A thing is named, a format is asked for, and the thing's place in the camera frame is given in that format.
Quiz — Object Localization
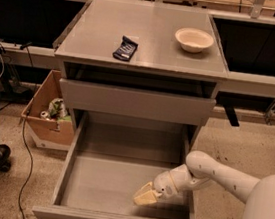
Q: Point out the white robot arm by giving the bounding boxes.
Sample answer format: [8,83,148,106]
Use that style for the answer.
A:
[133,150,275,219]

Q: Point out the black bracket under rail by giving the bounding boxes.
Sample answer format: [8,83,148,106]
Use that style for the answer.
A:
[224,105,239,127]

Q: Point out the white paper bowl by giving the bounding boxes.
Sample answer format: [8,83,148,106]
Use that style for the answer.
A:
[175,27,214,53]

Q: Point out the grey metal rail frame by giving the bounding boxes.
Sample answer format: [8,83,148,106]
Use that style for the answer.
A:
[0,0,275,100]

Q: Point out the black floor cable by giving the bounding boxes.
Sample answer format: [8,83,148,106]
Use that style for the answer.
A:
[10,110,42,219]

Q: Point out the grey top drawer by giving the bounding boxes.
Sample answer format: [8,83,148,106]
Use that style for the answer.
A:
[59,78,216,126]

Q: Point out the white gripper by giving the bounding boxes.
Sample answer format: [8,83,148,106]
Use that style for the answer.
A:
[133,164,202,206]

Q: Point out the brown cardboard box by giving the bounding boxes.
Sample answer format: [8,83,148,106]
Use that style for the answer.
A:
[21,70,74,151]

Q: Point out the grey drawer cabinet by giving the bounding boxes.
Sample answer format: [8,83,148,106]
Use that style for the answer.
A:
[55,0,227,140]

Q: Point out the dark blue snack bag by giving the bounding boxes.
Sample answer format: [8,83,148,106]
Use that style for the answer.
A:
[112,36,138,62]

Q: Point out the grey drawer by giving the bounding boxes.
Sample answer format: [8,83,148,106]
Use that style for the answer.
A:
[33,111,195,219]
[59,78,216,126]

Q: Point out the green white crumpled trash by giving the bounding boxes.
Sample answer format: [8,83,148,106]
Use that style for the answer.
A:
[40,98,71,121]

